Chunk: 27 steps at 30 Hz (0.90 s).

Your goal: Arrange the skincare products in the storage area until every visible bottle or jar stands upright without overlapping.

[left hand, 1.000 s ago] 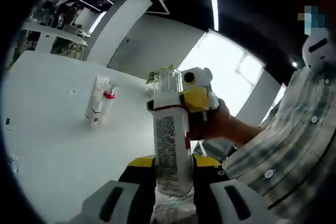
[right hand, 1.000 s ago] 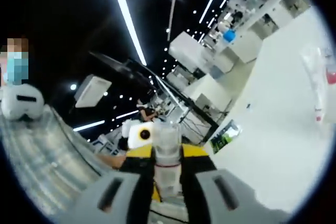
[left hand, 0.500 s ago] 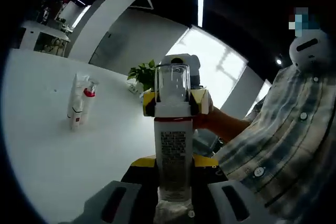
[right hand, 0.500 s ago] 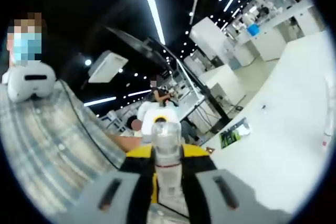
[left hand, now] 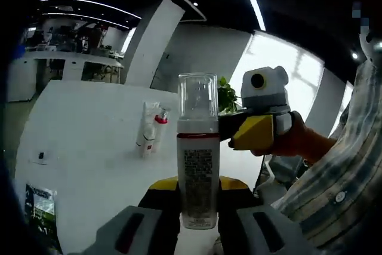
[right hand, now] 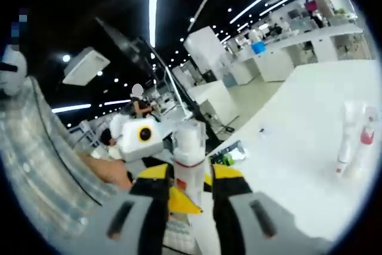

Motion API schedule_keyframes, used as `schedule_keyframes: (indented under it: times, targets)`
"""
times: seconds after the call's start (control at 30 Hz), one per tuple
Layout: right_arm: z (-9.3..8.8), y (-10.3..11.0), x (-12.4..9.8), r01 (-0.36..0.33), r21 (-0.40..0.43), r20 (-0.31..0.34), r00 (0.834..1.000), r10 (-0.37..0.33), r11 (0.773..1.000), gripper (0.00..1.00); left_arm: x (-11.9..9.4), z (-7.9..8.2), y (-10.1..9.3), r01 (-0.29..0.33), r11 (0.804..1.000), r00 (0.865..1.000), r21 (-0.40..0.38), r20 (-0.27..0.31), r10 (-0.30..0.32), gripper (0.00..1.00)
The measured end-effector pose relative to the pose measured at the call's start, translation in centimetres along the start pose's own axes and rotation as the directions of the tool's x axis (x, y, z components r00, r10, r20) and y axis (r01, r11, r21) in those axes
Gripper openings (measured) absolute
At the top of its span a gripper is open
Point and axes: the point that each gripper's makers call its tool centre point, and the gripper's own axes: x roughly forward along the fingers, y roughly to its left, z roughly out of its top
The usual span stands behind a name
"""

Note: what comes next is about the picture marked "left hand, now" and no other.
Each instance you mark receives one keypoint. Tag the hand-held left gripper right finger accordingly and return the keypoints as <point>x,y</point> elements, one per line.
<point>238,219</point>

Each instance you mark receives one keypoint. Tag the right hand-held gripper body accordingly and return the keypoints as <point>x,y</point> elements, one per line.
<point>265,96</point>

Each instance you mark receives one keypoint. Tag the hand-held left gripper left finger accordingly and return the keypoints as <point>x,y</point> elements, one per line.
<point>155,216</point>

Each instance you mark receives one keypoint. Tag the red-lined white skincare bottle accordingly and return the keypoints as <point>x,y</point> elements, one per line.
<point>198,147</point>

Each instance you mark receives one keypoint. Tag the red collar skincare bottle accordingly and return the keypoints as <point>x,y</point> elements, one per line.
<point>159,135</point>

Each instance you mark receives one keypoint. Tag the white skincare tube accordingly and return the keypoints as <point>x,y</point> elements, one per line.
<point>143,135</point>

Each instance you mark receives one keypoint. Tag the green black skincare sachet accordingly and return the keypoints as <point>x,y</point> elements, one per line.
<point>41,213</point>

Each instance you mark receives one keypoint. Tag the person's right hand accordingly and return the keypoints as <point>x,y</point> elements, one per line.
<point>289,144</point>

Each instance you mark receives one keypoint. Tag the potted green plant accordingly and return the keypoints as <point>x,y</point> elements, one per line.
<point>228,93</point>

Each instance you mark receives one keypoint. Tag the office chair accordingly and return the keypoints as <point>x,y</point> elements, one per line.
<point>283,168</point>

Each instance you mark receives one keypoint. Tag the white worn device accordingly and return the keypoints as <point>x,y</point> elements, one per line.
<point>370,49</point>

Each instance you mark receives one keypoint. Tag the white card with dark clip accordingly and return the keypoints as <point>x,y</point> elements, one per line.
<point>41,156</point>

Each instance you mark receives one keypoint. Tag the long white desk row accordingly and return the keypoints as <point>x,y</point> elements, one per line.
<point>74,70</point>

